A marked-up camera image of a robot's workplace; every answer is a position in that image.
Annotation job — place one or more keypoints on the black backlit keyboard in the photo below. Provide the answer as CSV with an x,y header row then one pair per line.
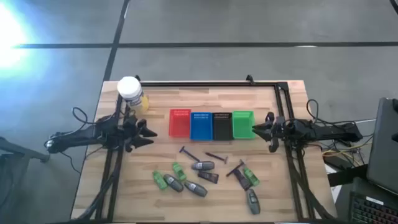
x,y
373,211

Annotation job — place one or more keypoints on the grey travel deodorant stick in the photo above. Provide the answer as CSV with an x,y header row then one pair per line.
x,y
253,201
202,165
173,183
196,188

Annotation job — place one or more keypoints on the black frame clamp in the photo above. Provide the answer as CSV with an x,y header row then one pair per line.
x,y
249,79
137,77

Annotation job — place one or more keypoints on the green travel-size bottle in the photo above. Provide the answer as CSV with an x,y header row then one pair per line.
x,y
251,176
159,180
179,171

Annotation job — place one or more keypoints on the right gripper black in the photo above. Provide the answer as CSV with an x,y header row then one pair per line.
x,y
283,129

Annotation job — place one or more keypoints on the green plastic basket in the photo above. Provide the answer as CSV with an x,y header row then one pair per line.
x,y
243,124

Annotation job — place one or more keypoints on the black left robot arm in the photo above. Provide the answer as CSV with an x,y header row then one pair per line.
x,y
81,134

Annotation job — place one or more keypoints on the grey metal stand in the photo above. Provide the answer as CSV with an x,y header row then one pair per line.
x,y
18,150

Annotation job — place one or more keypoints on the red plastic basket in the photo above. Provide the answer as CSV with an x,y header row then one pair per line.
x,y
179,123

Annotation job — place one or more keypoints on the yellow wipes canister white lid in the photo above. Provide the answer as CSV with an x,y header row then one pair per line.
x,y
130,88

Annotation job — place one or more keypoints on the dark travel-size tube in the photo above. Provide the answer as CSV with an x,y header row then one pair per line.
x,y
242,180
208,177

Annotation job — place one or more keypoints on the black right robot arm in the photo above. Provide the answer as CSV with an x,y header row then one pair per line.
x,y
326,130

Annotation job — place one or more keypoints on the black power adapter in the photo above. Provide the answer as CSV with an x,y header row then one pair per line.
x,y
333,161

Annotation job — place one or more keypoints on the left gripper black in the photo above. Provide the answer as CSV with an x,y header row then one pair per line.
x,y
130,130

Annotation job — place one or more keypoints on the black aluminium rig frame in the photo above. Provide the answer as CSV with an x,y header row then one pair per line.
x,y
202,84

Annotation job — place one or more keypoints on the blue plastic basket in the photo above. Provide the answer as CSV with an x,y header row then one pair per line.
x,y
201,127

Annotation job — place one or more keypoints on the black plastic basket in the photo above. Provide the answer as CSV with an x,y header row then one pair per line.
x,y
222,127

